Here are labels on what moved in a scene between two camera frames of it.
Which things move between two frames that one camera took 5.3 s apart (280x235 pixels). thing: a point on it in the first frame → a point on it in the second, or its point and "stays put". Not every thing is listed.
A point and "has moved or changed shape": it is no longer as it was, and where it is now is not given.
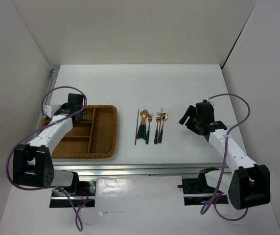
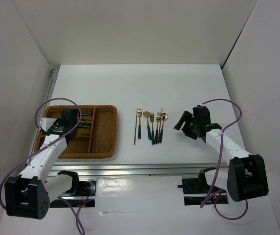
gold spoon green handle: x=145 y=114 has moved or changed shape
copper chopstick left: x=136 y=127 stays put
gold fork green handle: x=150 y=118 → x=139 y=112
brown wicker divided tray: x=95 y=136 stays put
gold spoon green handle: x=164 y=117 stays put
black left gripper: x=62 y=107 → x=56 y=122
